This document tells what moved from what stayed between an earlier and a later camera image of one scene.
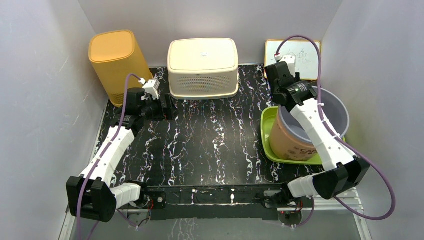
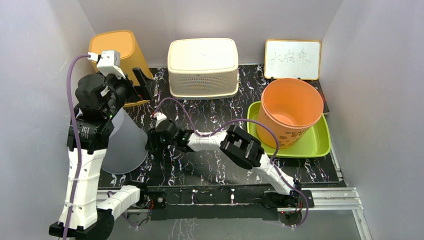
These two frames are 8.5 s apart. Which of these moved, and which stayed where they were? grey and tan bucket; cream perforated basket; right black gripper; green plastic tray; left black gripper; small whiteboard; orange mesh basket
Moved: grey and tan bucket; green plastic tray; right black gripper; left black gripper
Stayed: small whiteboard; cream perforated basket; orange mesh basket
